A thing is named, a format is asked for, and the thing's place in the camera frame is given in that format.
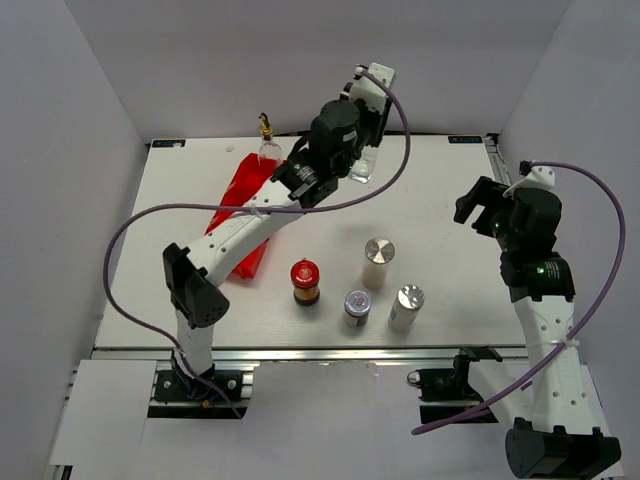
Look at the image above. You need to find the clear bottle gold pourer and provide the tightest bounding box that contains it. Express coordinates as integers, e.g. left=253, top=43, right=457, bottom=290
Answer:
left=349, top=146, right=378, bottom=184

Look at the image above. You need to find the dark sauce bottle gold pourer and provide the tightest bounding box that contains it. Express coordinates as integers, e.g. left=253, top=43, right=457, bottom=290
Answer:
left=257, top=112, right=283, bottom=171

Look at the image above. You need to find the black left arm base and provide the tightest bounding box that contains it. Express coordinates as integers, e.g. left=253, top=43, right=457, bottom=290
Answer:
left=147, top=362, right=254, bottom=420

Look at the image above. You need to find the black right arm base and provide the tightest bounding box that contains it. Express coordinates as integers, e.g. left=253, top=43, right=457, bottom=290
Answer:
left=406, top=368, right=483, bottom=424

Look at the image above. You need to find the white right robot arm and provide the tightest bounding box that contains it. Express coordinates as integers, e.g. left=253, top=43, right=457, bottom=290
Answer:
left=454, top=177, right=621, bottom=479

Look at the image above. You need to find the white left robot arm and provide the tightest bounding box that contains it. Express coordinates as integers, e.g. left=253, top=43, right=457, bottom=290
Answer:
left=163, top=67, right=393, bottom=399

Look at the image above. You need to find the blue logo sticker right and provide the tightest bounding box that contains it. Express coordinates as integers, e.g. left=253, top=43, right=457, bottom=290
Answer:
left=448, top=135, right=484, bottom=144

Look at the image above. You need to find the blue logo sticker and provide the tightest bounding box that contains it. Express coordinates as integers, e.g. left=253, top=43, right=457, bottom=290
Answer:
left=448, top=135, right=484, bottom=144
left=151, top=139, right=186, bottom=148

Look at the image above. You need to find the short white shaker silver lid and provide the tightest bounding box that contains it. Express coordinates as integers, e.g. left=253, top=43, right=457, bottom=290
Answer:
left=388, top=284, right=425, bottom=332

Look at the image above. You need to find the tall white powder shaker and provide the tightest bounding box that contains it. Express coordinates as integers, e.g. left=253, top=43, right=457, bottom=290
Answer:
left=361, top=237, right=396, bottom=290

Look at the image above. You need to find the red plastic compartment bin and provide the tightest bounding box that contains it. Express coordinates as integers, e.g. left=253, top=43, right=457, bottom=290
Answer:
left=205, top=152, right=289, bottom=279

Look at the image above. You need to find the red lid sauce jar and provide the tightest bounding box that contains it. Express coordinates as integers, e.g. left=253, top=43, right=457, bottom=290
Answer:
left=290, top=258, right=320, bottom=306

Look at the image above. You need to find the small red label jar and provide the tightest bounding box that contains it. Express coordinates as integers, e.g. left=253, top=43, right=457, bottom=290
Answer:
left=344, top=290, right=372, bottom=328

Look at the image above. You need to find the blue logo sticker left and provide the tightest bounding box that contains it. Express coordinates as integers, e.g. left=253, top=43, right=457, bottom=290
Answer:
left=151, top=139, right=186, bottom=148

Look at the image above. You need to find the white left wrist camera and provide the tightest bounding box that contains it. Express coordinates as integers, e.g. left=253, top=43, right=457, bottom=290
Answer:
left=347, top=63, right=395, bottom=114

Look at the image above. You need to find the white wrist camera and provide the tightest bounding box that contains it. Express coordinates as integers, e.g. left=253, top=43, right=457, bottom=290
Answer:
left=503, top=161, right=555, bottom=198
left=347, top=63, right=395, bottom=114

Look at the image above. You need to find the aluminium table rail right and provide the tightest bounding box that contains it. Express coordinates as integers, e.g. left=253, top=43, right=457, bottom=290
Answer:
left=483, top=133, right=511, bottom=186

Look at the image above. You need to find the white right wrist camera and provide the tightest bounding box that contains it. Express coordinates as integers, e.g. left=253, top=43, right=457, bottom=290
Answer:
left=503, top=161, right=555, bottom=198

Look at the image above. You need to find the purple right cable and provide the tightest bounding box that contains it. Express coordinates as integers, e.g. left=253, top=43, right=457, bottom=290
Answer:
left=410, top=159, right=627, bottom=437

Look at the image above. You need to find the aluminium front rail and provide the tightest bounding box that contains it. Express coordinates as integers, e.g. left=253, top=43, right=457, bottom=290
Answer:
left=92, top=344, right=534, bottom=364

